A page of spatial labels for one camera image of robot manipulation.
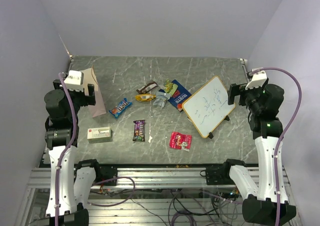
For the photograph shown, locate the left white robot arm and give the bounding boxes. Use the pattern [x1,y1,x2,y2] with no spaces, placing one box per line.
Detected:
[39,80,102,226]

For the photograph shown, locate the pink paper bag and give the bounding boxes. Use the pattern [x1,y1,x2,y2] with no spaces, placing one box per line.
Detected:
[82,65,107,118]

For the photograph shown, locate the loose floor cables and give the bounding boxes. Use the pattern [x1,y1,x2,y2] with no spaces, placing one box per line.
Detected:
[82,186,251,226]

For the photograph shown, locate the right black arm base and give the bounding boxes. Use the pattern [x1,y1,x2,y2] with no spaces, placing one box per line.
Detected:
[199,165,234,185]

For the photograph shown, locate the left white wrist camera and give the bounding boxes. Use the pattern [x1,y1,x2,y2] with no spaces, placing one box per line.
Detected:
[64,70,84,92]

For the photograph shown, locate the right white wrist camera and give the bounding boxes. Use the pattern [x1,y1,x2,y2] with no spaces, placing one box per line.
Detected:
[245,68,267,90]

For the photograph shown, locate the blue Burts chips bag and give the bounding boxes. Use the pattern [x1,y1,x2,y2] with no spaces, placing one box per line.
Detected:
[160,79,192,112]

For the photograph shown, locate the aluminium frame rail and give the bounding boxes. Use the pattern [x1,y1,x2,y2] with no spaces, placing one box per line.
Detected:
[26,166,292,190]

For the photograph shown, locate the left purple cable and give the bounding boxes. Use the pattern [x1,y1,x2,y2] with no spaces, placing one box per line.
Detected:
[54,72,78,226]

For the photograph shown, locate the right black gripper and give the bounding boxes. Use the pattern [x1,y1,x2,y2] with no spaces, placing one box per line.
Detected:
[227,82,267,114]

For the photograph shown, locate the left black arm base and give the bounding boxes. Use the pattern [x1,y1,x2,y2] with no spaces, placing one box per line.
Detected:
[99,165,118,181]

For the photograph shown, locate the yellow M&Ms packet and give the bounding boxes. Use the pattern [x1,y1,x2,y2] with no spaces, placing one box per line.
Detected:
[135,94,156,102]

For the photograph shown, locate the brown chocolate bar wrapper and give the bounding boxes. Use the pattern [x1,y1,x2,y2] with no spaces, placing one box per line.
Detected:
[136,81,158,94]

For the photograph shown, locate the white cardboard box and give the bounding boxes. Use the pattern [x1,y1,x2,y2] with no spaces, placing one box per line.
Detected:
[87,127,112,143]

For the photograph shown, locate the red candy packet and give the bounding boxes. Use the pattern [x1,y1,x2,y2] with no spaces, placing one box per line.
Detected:
[169,132,192,152]

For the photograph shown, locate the purple M&Ms packet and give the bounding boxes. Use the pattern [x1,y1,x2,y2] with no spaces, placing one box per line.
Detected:
[132,120,145,142]

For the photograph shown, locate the light blue snack wrapper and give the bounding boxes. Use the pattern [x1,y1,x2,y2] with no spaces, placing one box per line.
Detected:
[153,91,171,108]

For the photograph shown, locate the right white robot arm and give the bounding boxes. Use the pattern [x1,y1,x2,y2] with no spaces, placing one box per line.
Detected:
[220,83,297,226]

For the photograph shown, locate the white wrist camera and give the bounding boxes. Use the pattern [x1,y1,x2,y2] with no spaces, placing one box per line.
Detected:
[64,70,84,92]
[245,68,267,90]

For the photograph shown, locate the blue M&Ms packet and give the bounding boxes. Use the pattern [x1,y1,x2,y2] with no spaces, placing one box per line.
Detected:
[109,98,132,119]

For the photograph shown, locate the small whiteboard with stand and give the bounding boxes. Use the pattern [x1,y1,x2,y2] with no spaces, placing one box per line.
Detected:
[182,76,236,138]

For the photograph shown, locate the green snack packet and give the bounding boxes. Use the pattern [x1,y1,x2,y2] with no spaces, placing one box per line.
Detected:
[163,79,178,96]

